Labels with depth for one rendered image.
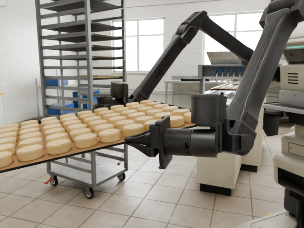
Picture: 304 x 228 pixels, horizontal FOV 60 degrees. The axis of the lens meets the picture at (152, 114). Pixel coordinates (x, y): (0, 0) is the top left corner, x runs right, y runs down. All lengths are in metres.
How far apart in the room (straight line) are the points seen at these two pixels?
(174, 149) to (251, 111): 0.19
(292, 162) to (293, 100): 0.27
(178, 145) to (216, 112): 0.10
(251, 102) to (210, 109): 0.12
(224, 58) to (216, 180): 1.33
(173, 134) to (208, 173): 1.97
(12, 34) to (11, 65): 0.58
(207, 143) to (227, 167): 1.93
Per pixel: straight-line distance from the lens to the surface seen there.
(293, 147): 1.35
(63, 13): 2.48
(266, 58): 0.66
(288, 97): 1.30
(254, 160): 3.13
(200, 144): 0.52
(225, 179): 2.49
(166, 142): 0.54
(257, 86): 0.63
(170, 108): 0.80
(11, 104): 5.75
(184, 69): 6.36
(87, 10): 2.23
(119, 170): 2.65
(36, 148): 0.59
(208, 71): 3.12
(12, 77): 5.78
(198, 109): 0.52
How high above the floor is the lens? 1.13
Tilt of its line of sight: 10 degrees down
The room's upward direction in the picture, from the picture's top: straight up
